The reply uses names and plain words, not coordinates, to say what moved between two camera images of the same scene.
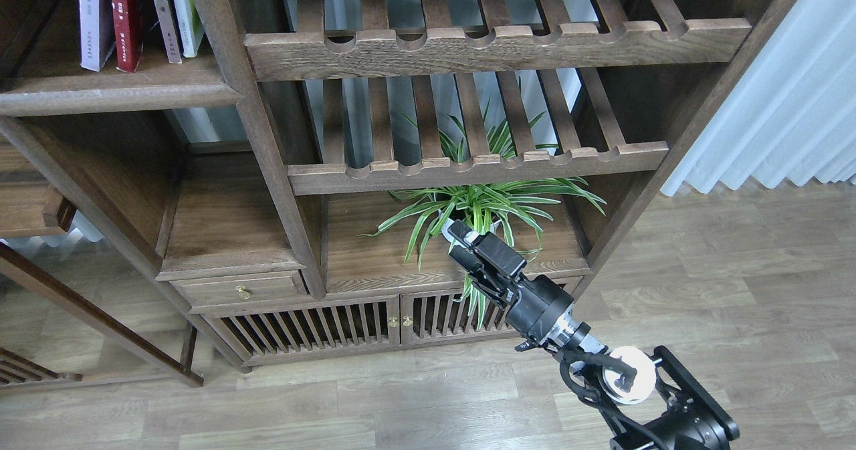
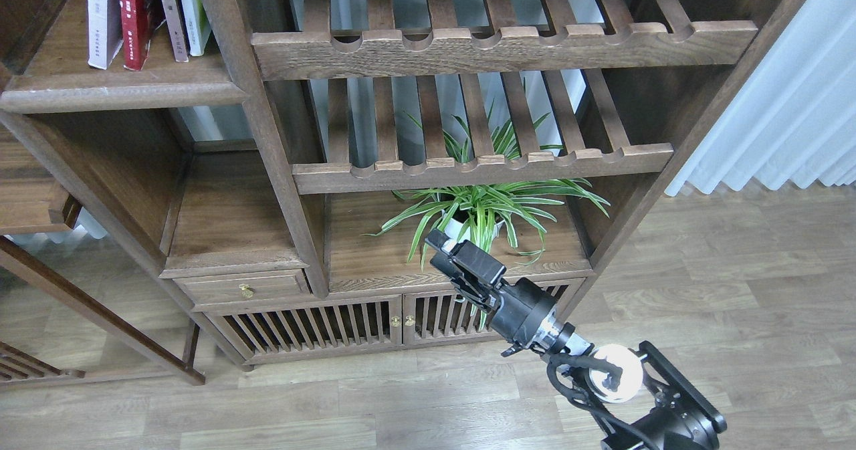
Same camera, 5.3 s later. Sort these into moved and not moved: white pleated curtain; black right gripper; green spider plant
Moved: black right gripper
Not moved: white pleated curtain; green spider plant
